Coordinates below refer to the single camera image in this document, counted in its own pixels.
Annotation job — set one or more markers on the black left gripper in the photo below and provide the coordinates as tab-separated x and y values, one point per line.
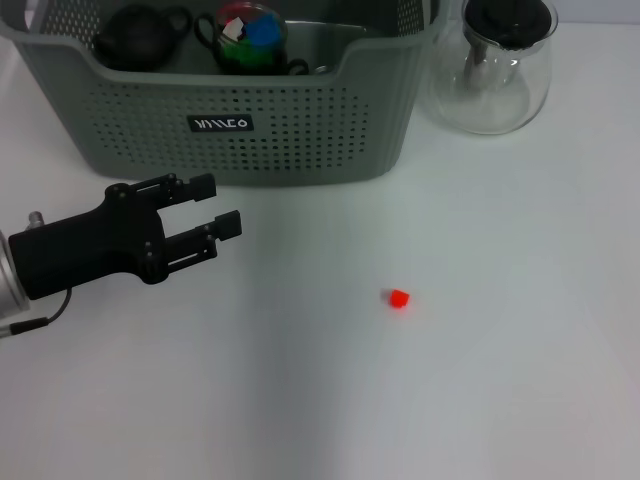
85	250

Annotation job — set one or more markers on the green sloped brick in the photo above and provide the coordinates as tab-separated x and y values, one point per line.
262	57

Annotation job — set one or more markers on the white two-stud brick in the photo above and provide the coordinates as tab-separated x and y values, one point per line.
234	27

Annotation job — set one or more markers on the blue square tile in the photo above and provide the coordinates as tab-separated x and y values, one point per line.
265	30

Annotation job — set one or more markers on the small red single brick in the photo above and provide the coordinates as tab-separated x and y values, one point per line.
235	10

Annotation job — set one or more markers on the red stepped brick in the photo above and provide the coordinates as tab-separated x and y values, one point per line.
399	299

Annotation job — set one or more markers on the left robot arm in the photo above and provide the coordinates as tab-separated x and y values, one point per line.
10	285

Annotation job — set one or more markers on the grey-green perforated storage bin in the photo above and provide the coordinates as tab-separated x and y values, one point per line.
300	150

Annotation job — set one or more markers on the black clay teapot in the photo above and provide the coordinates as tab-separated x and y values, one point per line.
135	40

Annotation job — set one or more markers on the glass carafe with black lid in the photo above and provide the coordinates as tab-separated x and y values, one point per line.
490	100

